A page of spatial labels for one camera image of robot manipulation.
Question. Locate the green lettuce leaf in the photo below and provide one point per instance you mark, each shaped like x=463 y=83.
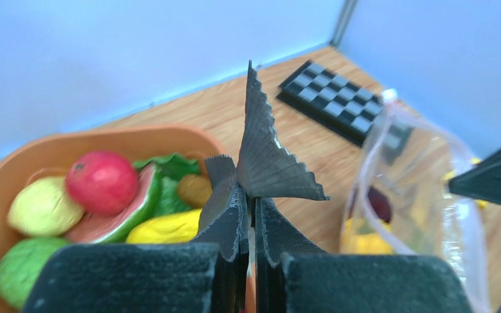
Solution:
x=173 y=168

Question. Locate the yellow lemon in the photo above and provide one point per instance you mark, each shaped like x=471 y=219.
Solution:
x=44 y=208

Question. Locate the dark red apple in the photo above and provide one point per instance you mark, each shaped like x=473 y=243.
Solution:
x=378 y=201

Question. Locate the brown kiwi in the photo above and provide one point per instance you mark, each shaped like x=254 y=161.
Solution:
x=194 y=190

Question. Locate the yellow corn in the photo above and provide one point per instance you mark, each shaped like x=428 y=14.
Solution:
x=174 y=228

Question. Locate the watermelon slice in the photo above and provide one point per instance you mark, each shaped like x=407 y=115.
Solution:
x=114 y=229

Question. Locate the clear zip top bag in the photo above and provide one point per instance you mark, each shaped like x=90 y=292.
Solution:
x=411 y=160

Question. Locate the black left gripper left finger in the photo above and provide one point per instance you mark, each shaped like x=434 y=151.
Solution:
x=206 y=274

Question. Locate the black white checkerboard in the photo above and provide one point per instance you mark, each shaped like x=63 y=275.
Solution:
x=332 y=100

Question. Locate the green lime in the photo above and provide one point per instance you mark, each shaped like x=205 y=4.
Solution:
x=21 y=265

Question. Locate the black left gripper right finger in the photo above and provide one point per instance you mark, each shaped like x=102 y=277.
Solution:
x=295 y=275

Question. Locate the orange plastic basket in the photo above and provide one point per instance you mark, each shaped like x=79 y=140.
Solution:
x=55 y=154

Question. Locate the yellow bell pepper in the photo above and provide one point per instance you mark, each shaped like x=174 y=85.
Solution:
x=358 y=237

